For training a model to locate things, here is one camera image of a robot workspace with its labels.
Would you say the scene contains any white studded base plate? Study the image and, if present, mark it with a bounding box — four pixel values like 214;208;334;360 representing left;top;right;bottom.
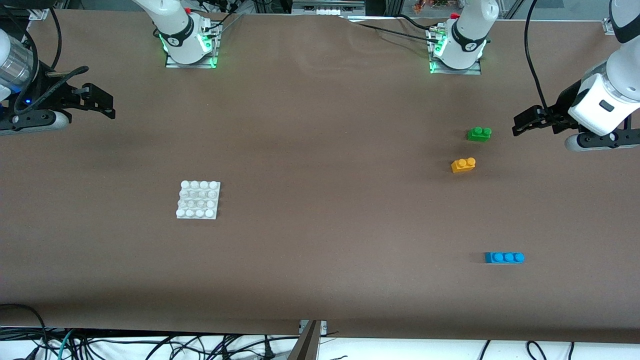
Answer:
176;180;221;220

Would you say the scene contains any blue three-stud block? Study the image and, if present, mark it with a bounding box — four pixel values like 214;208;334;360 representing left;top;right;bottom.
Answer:
484;251;525;265

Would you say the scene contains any orange object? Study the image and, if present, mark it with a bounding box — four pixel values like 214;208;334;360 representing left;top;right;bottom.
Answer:
412;0;451;13

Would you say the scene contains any brown table cover sheet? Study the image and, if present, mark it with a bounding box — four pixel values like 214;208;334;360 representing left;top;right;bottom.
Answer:
0;9;640;346

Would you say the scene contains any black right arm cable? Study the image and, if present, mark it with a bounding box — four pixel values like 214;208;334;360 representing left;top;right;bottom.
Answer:
14;7;90;113

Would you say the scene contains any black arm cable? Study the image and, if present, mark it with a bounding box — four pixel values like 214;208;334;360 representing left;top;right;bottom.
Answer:
524;0;551;118
14;7;90;113

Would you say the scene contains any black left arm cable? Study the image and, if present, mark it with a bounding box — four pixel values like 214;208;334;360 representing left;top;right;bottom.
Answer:
524;0;551;118

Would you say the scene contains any teal cable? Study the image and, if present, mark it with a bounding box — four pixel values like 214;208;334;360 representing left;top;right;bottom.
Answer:
56;329;76;360

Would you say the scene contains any grey metal rail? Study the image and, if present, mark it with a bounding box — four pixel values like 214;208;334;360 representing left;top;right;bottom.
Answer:
291;0;366;16

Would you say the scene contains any grey metal bracket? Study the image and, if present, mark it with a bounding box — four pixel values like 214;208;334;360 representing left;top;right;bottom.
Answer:
287;320;328;360

